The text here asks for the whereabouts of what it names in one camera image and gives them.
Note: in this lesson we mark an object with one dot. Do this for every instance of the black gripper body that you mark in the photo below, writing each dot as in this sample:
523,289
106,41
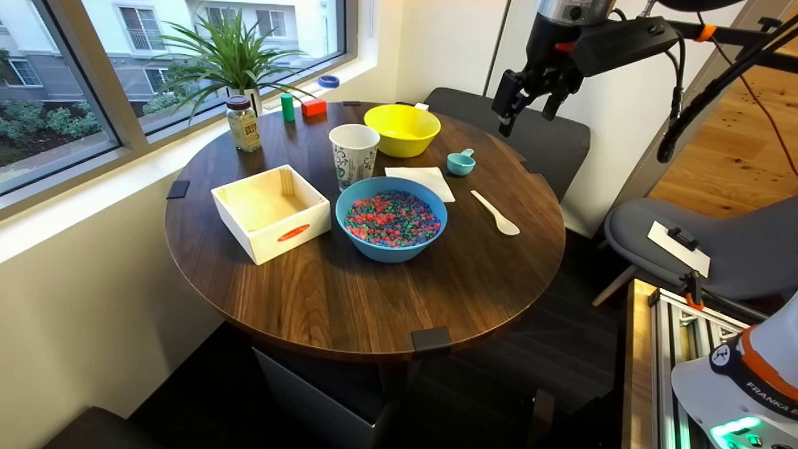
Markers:
553,59

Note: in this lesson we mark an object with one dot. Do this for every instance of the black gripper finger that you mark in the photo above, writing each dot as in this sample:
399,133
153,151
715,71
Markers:
559,100
509,104

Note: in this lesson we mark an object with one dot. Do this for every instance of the wooden spoon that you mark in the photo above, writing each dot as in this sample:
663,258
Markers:
502,222

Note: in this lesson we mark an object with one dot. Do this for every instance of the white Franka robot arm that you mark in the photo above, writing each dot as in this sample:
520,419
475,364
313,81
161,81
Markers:
773,332

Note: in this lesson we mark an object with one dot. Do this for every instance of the dark grey upholstered chair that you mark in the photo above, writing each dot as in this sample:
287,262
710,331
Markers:
550,153

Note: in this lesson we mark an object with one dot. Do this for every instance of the teal measuring scoop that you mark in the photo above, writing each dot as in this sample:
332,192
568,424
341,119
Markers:
459,162

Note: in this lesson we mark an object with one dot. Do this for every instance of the yellow plastic bowl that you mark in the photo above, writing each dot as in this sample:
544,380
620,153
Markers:
402,133

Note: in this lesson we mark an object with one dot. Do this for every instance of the white paper napkin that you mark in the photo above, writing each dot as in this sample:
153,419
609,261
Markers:
424,177

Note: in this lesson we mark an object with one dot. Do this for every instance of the colourful beads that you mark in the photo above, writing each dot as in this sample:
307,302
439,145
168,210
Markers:
389,218

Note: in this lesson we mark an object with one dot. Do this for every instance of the white patterned paper cup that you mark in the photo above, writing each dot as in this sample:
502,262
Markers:
352,157

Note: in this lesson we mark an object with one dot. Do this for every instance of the blue round lid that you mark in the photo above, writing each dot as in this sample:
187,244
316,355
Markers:
331,81

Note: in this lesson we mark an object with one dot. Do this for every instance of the small black clip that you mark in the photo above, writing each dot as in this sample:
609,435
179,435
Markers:
684,238

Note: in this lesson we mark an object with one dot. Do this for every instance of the blue plastic bowl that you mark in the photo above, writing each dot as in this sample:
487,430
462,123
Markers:
389,252

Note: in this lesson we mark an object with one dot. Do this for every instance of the white paper sheet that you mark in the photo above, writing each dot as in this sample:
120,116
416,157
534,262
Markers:
676,252

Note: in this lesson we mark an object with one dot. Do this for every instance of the red wooden block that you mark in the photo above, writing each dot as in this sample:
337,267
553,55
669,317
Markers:
316,107

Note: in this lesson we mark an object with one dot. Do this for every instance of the green wooden block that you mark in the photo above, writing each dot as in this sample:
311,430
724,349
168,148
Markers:
287,111

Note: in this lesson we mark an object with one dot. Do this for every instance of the grey armchair with paper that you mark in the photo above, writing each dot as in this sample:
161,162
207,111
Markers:
749,251

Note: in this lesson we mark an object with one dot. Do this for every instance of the black table edge pad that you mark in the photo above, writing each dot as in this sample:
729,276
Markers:
431,339
179,191

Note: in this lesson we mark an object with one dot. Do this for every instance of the glass jar yellow label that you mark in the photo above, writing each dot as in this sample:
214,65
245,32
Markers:
245,133

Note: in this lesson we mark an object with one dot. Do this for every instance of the white wooden open box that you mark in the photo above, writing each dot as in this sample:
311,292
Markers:
276,241

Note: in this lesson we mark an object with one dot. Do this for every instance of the green potted plant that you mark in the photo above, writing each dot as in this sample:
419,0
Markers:
226,59

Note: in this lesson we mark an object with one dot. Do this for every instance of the white building outside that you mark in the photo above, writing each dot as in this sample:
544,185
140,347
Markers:
166,15

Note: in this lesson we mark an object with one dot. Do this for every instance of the grey metal box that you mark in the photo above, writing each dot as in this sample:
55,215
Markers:
316,407

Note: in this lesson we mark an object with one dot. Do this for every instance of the green bush outside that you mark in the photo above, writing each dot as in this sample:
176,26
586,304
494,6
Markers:
42,125

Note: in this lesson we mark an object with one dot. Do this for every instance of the wooden cart aluminium frame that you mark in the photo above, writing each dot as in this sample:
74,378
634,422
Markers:
639,374

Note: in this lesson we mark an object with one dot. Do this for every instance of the window frame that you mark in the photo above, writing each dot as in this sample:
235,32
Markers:
98,75

